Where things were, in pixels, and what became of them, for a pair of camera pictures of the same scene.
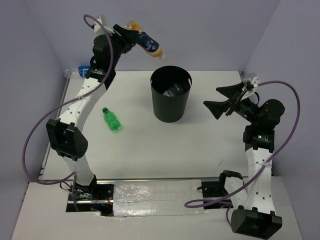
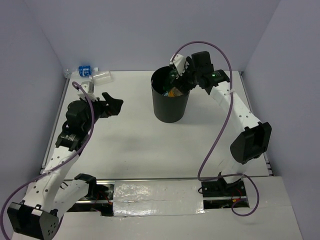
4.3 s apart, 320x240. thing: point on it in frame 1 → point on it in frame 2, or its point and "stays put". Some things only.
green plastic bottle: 111,119 → 173,74
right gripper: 232,91 → 181,79
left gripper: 129,38 → 112,108
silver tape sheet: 145,197 stays put
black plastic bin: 170,109 stays put
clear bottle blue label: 81,71 stays put
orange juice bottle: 146,42 → 174,92
